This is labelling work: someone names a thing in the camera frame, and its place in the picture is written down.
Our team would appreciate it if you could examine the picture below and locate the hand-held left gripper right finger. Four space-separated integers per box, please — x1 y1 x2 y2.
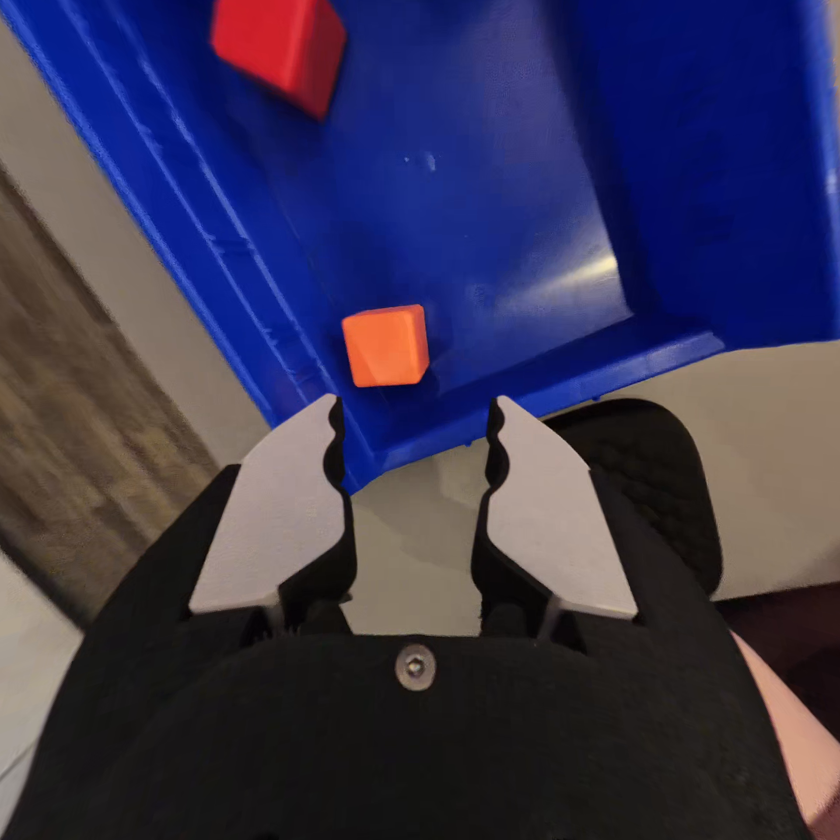
473 395 640 636

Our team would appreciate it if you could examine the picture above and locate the red magnetic cube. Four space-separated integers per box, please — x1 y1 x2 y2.
210 0 349 120

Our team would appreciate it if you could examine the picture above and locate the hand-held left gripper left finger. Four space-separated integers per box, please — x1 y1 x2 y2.
189 394 358 631

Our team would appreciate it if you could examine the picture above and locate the black textured mat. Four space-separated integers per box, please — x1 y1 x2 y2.
545 398 725 599

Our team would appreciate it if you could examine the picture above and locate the orange magnetic cube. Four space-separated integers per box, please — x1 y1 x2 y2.
342 305 431 389

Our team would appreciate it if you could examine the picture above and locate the blue plastic bin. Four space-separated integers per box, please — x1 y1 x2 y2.
0 0 840 494

